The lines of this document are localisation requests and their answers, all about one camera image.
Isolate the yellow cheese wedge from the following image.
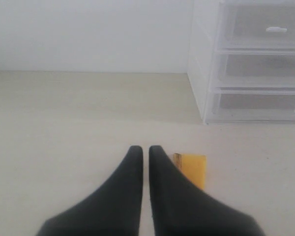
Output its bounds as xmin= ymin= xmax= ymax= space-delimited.
xmin=173 ymin=153 xmax=207 ymax=190

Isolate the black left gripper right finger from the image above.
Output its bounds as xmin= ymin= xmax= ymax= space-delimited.
xmin=148 ymin=146 xmax=265 ymax=236

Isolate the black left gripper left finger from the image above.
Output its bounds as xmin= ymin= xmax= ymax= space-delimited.
xmin=37 ymin=146 xmax=143 ymax=236

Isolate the white plastic drawer cabinet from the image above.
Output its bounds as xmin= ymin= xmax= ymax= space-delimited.
xmin=187 ymin=0 xmax=295 ymax=124

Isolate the clear middle wide drawer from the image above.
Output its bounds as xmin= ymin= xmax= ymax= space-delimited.
xmin=212 ymin=54 xmax=295 ymax=87

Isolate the clear wide drawer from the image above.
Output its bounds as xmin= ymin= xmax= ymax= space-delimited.
xmin=212 ymin=54 xmax=295 ymax=87
xmin=205 ymin=89 xmax=295 ymax=123

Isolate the clear bottom wide drawer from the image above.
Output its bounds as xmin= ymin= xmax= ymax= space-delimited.
xmin=205 ymin=89 xmax=295 ymax=123

